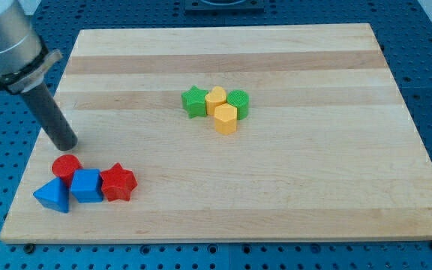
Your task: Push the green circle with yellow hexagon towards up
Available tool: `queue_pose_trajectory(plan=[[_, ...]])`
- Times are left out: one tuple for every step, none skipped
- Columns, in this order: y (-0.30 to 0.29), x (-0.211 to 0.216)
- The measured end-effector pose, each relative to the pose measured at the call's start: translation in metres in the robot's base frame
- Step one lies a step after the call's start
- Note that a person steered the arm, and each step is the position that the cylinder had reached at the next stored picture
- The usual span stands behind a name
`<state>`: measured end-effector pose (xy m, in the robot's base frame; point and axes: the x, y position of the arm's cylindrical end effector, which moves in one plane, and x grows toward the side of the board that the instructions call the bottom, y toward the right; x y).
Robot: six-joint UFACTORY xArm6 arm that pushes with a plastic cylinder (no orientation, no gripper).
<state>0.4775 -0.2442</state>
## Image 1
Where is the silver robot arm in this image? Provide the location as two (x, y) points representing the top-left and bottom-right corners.
(0, 0), (78, 151)

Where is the blue triangle block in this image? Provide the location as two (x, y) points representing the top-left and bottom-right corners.
(33, 178), (69, 213)

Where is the yellow heart block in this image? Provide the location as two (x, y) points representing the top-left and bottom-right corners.
(205, 86), (227, 116)

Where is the green star block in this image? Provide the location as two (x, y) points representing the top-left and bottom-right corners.
(181, 85), (209, 119)

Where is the red star block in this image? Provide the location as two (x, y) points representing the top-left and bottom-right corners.
(100, 163), (138, 202)

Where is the dark mounting plate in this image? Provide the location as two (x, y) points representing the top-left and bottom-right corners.
(184, 0), (266, 14)

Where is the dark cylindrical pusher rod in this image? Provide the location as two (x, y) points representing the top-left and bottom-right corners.
(20, 82), (78, 151)

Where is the wooden board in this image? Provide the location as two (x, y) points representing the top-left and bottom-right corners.
(0, 23), (432, 244)

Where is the red circle block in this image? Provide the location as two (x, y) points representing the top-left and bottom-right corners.
(51, 154), (83, 188)

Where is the yellow hexagon block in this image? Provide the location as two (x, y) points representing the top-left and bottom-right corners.
(214, 103), (237, 135)

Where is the green circle block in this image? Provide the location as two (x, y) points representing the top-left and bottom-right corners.
(226, 89), (250, 120)

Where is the blue cube block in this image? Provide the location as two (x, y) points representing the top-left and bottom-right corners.
(70, 169), (104, 203)

